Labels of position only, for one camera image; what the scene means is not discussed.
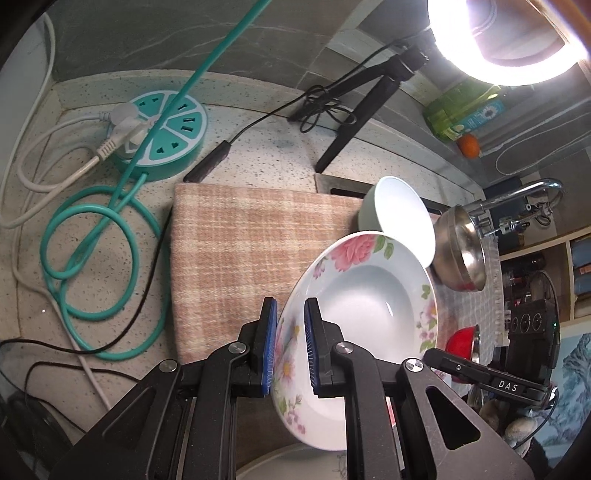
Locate wooden shelf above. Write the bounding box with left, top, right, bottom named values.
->
left=499, top=231, right=591, bottom=324

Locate blue printed panel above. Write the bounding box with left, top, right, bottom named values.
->
left=540, top=332, right=591, bottom=462

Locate large steel bowl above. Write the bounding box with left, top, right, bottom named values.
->
left=431, top=205, right=488, bottom=291

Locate person's right hand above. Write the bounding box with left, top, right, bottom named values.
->
left=478, top=398, right=556, bottom=449

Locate flexible faucet sprayer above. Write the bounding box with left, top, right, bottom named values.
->
left=492, top=203, right=555, bottom=236

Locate white cable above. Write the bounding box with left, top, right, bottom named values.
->
left=0, top=102, right=155, bottom=411

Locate black tripod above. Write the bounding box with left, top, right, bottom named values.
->
left=315, top=39, right=432, bottom=172

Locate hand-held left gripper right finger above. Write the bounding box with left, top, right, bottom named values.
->
left=303, top=298, right=527, bottom=480

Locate thin black cable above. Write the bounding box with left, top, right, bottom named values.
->
left=0, top=217, right=169, bottom=444

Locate metal hose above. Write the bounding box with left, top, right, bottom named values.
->
left=495, top=122, right=591, bottom=177

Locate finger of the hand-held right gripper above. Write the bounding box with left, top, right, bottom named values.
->
left=424, top=347, right=550, bottom=403

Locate chrome faucet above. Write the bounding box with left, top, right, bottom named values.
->
left=466, top=178, right=565, bottom=241

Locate round teal power strip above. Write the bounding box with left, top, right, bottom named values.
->
left=110, top=91, right=208, bottom=181

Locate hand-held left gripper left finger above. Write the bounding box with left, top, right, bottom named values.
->
left=48, top=298, right=279, bottom=480

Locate pale green ceramic bowl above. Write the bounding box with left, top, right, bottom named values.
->
left=355, top=176, right=437, bottom=268

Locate plaid cloth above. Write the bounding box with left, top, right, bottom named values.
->
left=170, top=181, right=506, bottom=370

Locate black ring light cable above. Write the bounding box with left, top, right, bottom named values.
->
left=184, top=39, right=432, bottom=183

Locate green dish soap bottle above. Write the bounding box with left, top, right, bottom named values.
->
left=424, top=80, right=506, bottom=143

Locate teal cable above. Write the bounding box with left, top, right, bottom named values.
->
left=41, top=0, right=273, bottom=361

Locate orange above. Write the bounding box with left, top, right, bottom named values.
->
left=457, top=134, right=482, bottom=158

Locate floral plate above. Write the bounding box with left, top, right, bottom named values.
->
left=270, top=233, right=438, bottom=450
left=235, top=443, right=352, bottom=480

